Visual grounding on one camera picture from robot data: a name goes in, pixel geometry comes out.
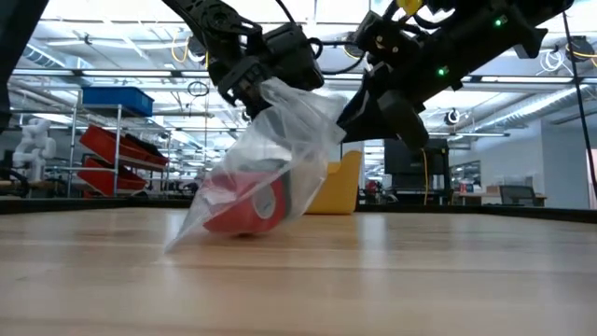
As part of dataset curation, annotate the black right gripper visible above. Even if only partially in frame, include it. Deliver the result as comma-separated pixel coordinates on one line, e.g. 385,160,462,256
336,41,468,151

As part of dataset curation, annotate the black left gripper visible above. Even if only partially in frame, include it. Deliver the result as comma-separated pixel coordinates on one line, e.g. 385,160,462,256
207,32,274,121

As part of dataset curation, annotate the clear plastic zip bag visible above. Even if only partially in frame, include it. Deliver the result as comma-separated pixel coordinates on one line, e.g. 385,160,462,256
162,77,349,254

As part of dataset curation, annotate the red bandage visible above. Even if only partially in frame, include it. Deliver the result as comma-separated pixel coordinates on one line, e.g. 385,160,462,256
202,172,288,236

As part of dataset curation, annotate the black monitor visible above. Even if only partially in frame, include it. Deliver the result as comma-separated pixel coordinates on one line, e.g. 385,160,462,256
383,138,451,191

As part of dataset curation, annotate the yellow plastic bin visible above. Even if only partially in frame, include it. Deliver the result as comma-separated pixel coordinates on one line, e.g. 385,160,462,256
305,149,364,216

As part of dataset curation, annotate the small yellow tag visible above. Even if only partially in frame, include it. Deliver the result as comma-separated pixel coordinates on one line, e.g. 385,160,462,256
396,0,423,16

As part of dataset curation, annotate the wooden work table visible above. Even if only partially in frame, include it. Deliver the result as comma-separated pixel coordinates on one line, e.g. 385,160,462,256
459,192,548,208

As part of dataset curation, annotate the metal shelf rack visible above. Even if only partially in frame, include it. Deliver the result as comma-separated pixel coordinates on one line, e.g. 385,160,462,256
46,88,215,200

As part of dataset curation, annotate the blue storage bin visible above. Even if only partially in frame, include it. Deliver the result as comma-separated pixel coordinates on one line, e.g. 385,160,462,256
81,86,155,118

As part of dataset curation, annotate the red plastic storage bin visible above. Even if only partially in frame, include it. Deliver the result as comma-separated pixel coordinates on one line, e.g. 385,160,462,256
76,157,149,197
78,124,170,167

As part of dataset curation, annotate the black office chair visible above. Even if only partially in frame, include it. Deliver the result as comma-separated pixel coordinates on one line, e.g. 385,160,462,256
498,185,537,207

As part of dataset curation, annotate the black hanging cable coil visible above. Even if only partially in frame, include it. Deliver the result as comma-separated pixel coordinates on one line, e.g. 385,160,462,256
187,80,210,98

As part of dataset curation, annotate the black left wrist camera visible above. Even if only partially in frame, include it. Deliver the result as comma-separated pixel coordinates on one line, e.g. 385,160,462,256
261,21,326,92

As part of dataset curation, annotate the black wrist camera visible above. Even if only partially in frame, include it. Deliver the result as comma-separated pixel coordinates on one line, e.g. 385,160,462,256
261,21,326,92
356,9,414,66

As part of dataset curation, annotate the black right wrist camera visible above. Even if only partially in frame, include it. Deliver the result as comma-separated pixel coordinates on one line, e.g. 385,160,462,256
356,9,414,66

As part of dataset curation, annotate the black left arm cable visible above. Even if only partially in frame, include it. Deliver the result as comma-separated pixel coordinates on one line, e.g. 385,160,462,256
273,0,369,77

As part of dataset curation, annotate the yellow hanging cable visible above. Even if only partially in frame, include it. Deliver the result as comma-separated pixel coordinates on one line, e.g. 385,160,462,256
421,147,429,206

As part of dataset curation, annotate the black aluminium table frame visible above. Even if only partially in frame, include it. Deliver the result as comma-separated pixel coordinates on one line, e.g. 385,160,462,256
0,198,597,224

